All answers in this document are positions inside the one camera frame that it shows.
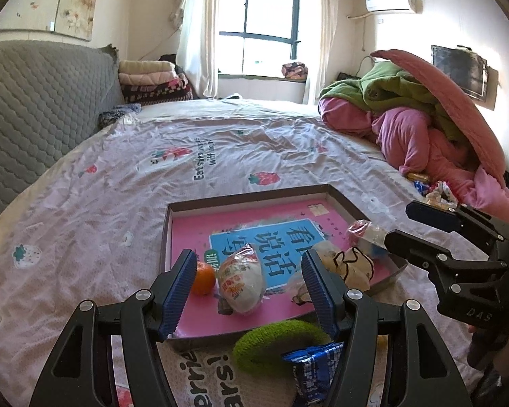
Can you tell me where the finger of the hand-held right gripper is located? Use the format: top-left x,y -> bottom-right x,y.
406,201 -> 509,243
384,229 -> 509,290

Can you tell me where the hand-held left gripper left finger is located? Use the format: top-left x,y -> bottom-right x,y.
29,249 -> 199,407

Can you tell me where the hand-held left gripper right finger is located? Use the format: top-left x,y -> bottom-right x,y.
301,249 -> 469,407

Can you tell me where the orange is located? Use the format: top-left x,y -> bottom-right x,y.
189,260 -> 218,297

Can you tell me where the green knitted ring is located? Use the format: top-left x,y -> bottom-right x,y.
232,320 -> 334,376

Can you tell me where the plastic-wrapped red-white bun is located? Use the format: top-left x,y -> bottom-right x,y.
216,244 -> 266,315
347,219 -> 391,259

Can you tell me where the blue snack packet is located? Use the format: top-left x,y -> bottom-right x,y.
281,341 -> 344,405

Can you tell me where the grey shallow cardboard box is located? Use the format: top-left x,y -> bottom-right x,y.
160,183 -> 409,344

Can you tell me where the crumpled colourful snack bag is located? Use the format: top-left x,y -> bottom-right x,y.
426,180 -> 459,209

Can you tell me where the pink quilt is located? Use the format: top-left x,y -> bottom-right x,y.
318,97 -> 509,225

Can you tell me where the blue-grey fuzzy cloth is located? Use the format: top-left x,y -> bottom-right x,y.
98,104 -> 143,128

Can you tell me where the patterned cushion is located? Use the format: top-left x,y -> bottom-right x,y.
282,61 -> 309,80

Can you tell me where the dark patterned folded blanket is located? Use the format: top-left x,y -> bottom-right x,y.
123,78 -> 196,104

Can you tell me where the white curtain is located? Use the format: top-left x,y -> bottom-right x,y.
176,0 -> 223,100
301,0 -> 344,104

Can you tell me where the white air conditioner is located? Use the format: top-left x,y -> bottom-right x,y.
365,0 -> 422,13

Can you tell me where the pink folded blanket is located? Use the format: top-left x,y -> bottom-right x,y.
119,71 -> 183,88

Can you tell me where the grey quilted headboard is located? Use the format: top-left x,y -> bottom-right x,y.
0,40 -> 126,238

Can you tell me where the cream folded blanket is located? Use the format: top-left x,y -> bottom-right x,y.
119,60 -> 176,75

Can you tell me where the dark-framed window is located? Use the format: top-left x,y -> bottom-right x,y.
218,0 -> 304,79

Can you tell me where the dark wall-mounted screen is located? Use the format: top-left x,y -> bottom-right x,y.
431,44 -> 489,102

